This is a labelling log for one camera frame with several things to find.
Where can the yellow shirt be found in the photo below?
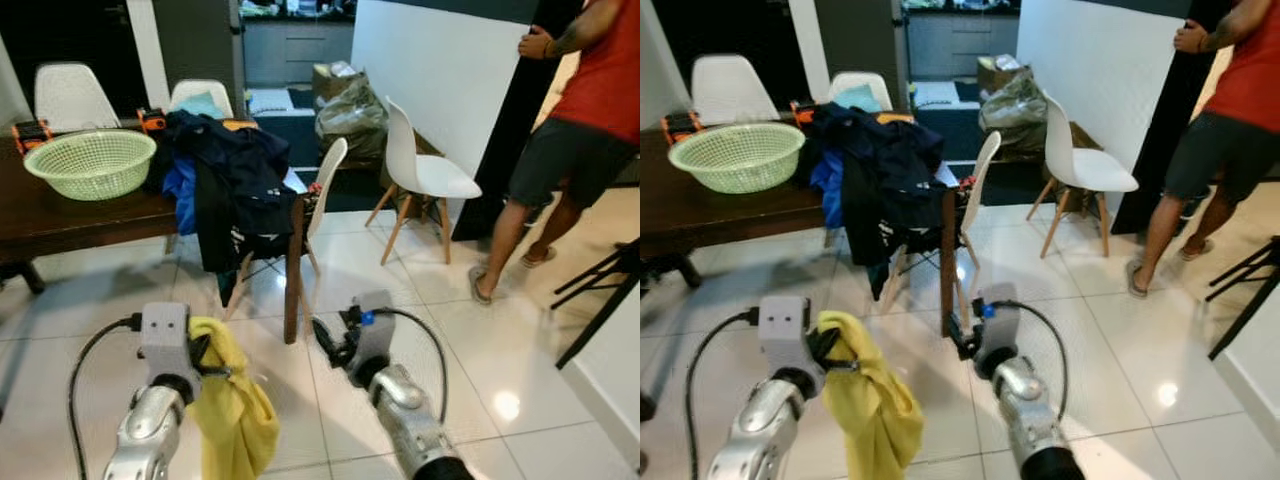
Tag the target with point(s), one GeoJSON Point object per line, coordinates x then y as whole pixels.
{"type": "Point", "coordinates": [880, 420]}
{"type": "Point", "coordinates": [235, 420]}

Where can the navy printed shirt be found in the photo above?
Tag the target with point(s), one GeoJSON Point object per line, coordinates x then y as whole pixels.
{"type": "Point", "coordinates": [890, 215]}
{"type": "Point", "coordinates": [240, 220]}

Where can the white plastic chair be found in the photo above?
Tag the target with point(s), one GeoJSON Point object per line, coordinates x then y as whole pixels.
{"type": "Point", "coordinates": [330, 170]}
{"type": "Point", "coordinates": [75, 95]}
{"type": "Point", "coordinates": [1085, 170]}
{"type": "Point", "coordinates": [880, 85]}
{"type": "Point", "coordinates": [735, 90]}
{"type": "Point", "coordinates": [985, 165]}
{"type": "Point", "coordinates": [215, 95]}
{"type": "Point", "coordinates": [425, 175]}

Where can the dark wooden table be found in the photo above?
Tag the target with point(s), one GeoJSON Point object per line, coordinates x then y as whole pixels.
{"type": "Point", "coordinates": [720, 215]}
{"type": "Point", "coordinates": [80, 220]}

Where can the green plastic basket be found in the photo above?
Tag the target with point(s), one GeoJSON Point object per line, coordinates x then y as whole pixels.
{"type": "Point", "coordinates": [90, 165]}
{"type": "Point", "coordinates": [735, 158]}

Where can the navy garment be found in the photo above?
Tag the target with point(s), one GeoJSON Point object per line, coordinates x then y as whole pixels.
{"type": "Point", "coordinates": [870, 130]}
{"type": "Point", "coordinates": [220, 140]}

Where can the olive plastic bag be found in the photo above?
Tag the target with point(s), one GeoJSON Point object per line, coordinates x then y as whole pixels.
{"type": "Point", "coordinates": [350, 120]}
{"type": "Point", "coordinates": [1012, 115]}

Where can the orange paper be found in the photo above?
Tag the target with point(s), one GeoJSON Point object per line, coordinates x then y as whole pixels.
{"type": "Point", "coordinates": [240, 124]}
{"type": "Point", "coordinates": [896, 118]}

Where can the black metal stand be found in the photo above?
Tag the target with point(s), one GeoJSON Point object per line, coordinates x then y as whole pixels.
{"type": "Point", "coordinates": [1250, 270]}
{"type": "Point", "coordinates": [600, 275]}

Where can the teal cushion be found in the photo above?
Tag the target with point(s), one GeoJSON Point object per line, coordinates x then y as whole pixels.
{"type": "Point", "coordinates": [860, 98]}
{"type": "Point", "coordinates": [200, 105]}

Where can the filled cardboard box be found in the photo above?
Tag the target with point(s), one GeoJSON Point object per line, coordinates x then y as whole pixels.
{"type": "Point", "coordinates": [328, 78]}
{"type": "Point", "coordinates": [992, 72]}

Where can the grey kitchen cabinet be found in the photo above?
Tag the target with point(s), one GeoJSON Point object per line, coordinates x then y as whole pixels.
{"type": "Point", "coordinates": [960, 45]}
{"type": "Point", "coordinates": [295, 55]}

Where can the grey tall cabinet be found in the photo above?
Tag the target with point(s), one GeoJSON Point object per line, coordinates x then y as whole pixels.
{"type": "Point", "coordinates": [200, 50]}
{"type": "Point", "coordinates": [860, 45]}

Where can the person in red shirt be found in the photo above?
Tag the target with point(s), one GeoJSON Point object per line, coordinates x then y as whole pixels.
{"type": "Point", "coordinates": [600, 90]}
{"type": "Point", "coordinates": [1250, 90]}

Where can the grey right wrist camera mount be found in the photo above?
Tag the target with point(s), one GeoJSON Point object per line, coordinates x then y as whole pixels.
{"type": "Point", "coordinates": [1000, 325]}
{"type": "Point", "coordinates": [378, 340]}

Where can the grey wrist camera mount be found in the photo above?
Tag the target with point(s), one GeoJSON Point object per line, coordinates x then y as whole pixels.
{"type": "Point", "coordinates": [378, 340]}
{"type": "Point", "coordinates": [1000, 325]}
{"type": "Point", "coordinates": [165, 335]}
{"type": "Point", "coordinates": [785, 325]}

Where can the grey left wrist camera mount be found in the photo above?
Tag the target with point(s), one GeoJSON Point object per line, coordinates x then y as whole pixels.
{"type": "Point", "coordinates": [785, 325]}
{"type": "Point", "coordinates": [165, 335]}

